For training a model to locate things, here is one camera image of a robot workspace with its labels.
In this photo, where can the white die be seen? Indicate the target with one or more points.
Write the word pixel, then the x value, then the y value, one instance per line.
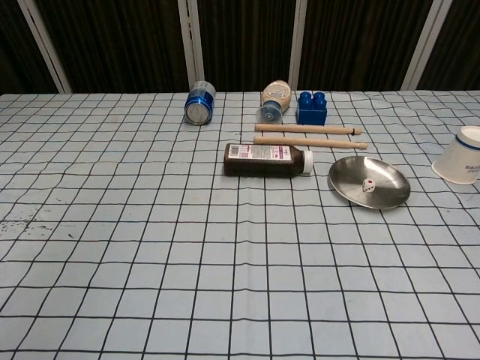
pixel 368 186

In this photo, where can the white paper cup blue stripe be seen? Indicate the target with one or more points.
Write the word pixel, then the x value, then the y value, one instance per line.
pixel 457 161

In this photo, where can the brown bottle white cap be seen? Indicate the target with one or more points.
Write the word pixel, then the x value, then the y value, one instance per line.
pixel 262 165

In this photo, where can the wooden drumstick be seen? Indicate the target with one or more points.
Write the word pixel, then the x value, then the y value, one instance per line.
pixel 300 141
pixel 300 128

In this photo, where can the blue soda can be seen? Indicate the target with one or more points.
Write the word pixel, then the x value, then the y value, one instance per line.
pixel 200 105

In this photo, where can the mayonnaise squeeze bottle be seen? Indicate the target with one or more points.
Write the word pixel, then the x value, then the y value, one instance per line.
pixel 277 95

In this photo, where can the blue toy building block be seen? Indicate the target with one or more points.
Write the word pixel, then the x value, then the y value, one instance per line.
pixel 311 112

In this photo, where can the light blue checked tablecloth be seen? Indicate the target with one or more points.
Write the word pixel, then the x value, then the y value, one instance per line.
pixel 150 225

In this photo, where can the round steel plate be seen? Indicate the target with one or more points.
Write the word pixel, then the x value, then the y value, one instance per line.
pixel 390 195

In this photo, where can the dark pleated curtain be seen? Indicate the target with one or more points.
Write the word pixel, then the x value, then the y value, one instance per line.
pixel 112 45

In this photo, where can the white metal frame post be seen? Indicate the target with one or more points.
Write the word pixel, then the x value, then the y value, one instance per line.
pixel 192 48
pixel 298 48
pixel 423 48
pixel 44 48

